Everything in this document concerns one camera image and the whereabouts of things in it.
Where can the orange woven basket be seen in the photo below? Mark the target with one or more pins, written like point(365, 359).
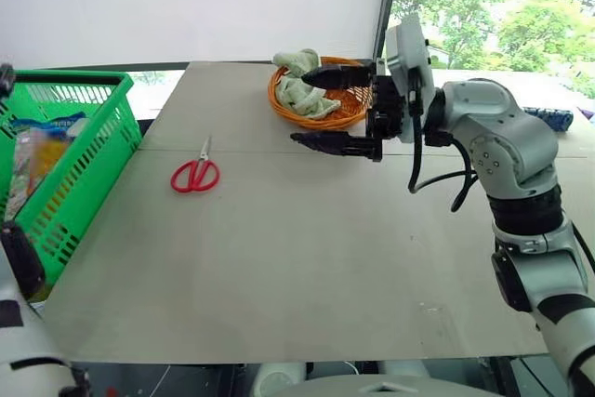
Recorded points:
point(321, 118)

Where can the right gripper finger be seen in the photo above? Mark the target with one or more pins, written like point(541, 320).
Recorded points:
point(344, 143)
point(337, 77)

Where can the light green towel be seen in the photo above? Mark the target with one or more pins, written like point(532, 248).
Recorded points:
point(302, 97)

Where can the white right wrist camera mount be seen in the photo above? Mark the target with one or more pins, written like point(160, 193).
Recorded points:
point(409, 50)

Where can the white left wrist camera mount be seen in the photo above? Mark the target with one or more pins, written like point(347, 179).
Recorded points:
point(28, 332)

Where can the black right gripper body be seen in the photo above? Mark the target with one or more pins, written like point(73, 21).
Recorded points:
point(386, 109)

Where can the blue patterned object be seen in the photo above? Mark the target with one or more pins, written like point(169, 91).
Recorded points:
point(551, 118)

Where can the black window frame post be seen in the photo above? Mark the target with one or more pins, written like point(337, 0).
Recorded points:
point(386, 2)

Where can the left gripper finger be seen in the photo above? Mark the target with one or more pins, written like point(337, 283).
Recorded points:
point(23, 260)
point(4, 80)

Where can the purple object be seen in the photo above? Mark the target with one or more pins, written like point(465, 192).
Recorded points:
point(588, 114)

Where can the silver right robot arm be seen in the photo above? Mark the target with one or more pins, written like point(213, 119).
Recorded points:
point(506, 136)

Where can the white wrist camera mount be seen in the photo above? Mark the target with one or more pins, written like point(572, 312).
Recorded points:
point(28, 332)
point(409, 50)

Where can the green plastic basket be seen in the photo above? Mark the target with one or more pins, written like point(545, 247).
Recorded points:
point(93, 146)

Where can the white cylinder under table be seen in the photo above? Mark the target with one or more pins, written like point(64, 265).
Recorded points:
point(404, 368)
point(279, 378)

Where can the colourful snack bag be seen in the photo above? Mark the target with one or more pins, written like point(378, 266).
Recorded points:
point(44, 150)

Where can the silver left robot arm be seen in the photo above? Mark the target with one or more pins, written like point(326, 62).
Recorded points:
point(32, 380)

